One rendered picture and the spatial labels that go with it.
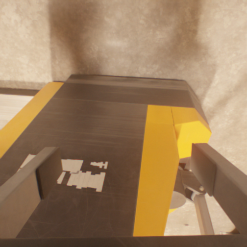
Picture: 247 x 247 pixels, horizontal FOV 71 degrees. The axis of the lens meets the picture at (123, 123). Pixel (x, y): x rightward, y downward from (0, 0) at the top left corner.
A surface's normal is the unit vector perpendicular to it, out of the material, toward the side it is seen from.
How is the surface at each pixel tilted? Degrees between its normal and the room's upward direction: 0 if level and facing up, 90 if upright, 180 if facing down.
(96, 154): 90
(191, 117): 90
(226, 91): 0
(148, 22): 0
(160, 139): 90
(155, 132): 90
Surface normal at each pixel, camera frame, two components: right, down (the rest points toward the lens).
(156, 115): 0.01, -0.77
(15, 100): -0.11, 0.62
